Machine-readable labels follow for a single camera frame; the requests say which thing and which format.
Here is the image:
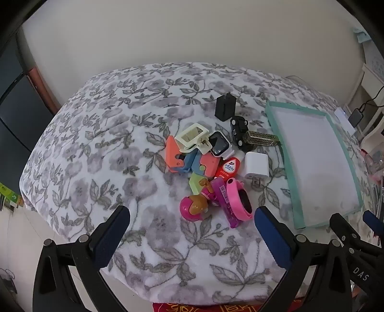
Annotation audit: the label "black toy car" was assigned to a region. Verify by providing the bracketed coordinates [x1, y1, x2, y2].
[230, 116, 251, 152]

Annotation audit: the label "dark cabinet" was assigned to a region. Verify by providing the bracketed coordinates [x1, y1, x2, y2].
[0, 36, 39, 150]

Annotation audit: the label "red-brown door frame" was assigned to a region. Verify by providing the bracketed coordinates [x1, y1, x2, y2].
[27, 66, 62, 113]

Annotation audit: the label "black charger plug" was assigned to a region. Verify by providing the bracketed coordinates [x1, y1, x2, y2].
[215, 93, 237, 122]

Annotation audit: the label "pink wristband watch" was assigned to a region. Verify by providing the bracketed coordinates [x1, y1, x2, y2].
[226, 178, 255, 222]

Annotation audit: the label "green plastic piece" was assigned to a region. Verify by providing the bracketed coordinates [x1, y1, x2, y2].
[188, 174, 210, 195]

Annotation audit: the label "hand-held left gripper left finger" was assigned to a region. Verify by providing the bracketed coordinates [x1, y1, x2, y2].
[32, 205, 131, 312]

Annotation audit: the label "red glue bottle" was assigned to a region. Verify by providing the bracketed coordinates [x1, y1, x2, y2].
[214, 156, 243, 180]

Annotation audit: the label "teal cloth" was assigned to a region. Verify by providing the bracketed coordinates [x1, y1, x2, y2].
[352, 25, 371, 44]

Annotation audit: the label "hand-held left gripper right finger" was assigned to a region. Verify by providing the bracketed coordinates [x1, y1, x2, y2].
[254, 206, 357, 312]

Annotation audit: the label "green books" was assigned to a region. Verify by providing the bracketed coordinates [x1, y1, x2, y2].
[0, 181, 24, 210]

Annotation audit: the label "white charger plug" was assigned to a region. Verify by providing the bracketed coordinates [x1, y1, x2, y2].
[244, 151, 270, 188]

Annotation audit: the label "red patterned cloth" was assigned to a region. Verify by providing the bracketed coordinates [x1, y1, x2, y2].
[153, 301, 264, 312]

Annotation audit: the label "clear plastic bag pink trim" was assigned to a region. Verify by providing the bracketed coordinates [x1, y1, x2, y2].
[360, 147, 384, 183]

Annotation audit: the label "white power device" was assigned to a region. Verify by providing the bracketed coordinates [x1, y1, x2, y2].
[334, 107, 357, 134]

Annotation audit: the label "pink toy figure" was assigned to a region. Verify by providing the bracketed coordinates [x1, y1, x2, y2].
[179, 177, 222, 223]

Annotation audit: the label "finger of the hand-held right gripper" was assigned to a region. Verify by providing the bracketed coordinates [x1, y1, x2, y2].
[362, 210, 384, 238]
[329, 214, 364, 256]

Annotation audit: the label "white tray green rim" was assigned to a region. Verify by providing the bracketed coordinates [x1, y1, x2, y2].
[265, 101, 364, 230]

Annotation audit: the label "white smartwatch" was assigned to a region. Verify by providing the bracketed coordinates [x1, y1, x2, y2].
[207, 131, 236, 159]

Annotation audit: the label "floral grey white blanket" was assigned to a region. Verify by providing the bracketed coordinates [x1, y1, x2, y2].
[19, 61, 375, 306]

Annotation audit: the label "black cable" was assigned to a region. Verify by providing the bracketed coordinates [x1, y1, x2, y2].
[357, 87, 384, 114]

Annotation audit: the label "grey power adapter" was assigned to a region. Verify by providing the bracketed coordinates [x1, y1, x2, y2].
[348, 108, 364, 128]

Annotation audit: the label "white shelf unit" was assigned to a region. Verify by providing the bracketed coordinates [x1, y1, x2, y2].
[342, 45, 384, 141]

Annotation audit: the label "cream plastic clip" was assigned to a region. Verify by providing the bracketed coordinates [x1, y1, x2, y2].
[175, 123, 212, 156]

